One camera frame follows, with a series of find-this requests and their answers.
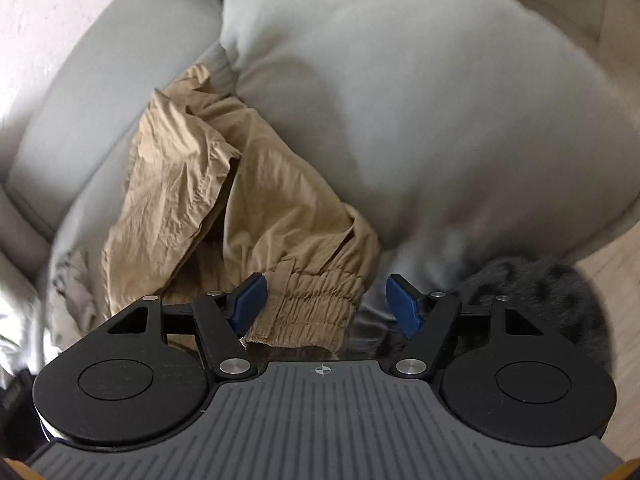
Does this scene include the pale patterned cloth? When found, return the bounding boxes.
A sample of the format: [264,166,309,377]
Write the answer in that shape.
[0,249,104,376]

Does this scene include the large grey cushion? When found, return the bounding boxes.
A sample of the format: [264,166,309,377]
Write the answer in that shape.
[220,0,639,286]

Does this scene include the light grey sofa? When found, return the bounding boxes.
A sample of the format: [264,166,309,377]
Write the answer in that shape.
[6,0,239,266]

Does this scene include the tan khaki trousers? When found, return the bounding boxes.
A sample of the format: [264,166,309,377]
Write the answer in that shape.
[102,65,381,356]

